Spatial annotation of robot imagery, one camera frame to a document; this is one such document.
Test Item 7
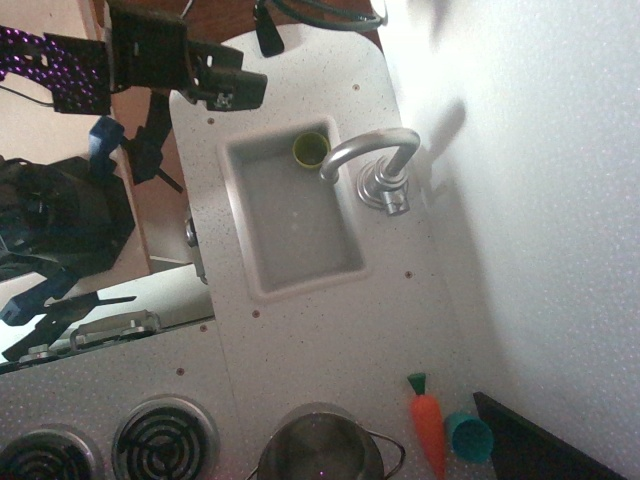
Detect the silver metal pot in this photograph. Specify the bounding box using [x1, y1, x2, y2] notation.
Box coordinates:
[247, 402, 406, 479]

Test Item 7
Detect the silver curved faucet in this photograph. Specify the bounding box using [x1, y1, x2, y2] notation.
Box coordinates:
[319, 127, 421, 216]

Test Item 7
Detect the black stove burner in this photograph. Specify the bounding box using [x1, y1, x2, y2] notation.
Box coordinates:
[111, 395, 221, 479]
[1, 424, 105, 479]

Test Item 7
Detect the silver cabinet handle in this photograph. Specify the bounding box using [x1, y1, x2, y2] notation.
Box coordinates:
[185, 216, 208, 285]

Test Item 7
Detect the teal cup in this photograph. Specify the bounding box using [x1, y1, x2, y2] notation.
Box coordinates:
[445, 412, 494, 464]

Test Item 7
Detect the black stove burner right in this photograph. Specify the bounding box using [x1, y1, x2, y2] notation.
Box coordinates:
[111, 395, 221, 479]

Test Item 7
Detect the black stove burner left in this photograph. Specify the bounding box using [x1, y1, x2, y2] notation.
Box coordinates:
[1, 424, 105, 479]

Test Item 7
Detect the black strap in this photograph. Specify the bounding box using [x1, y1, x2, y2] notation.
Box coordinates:
[252, 0, 286, 58]

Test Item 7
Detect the orange toy carrot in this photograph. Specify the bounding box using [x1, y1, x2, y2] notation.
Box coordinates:
[407, 372, 446, 479]

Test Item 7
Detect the dark green cable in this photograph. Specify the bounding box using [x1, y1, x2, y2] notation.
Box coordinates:
[272, 0, 390, 32]

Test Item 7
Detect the white toy kitchen counter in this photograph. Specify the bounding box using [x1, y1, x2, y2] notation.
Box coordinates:
[1, 25, 473, 479]

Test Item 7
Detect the silver oven door handle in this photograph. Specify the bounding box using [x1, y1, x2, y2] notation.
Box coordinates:
[69, 310, 161, 351]

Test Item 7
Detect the black board corner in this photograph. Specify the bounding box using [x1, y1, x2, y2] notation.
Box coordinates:
[473, 392, 622, 480]

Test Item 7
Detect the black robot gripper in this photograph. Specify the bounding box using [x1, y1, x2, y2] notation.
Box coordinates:
[105, 1, 268, 193]

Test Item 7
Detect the yellow-green cup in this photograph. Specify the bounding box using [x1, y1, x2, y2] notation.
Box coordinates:
[292, 132, 331, 169]

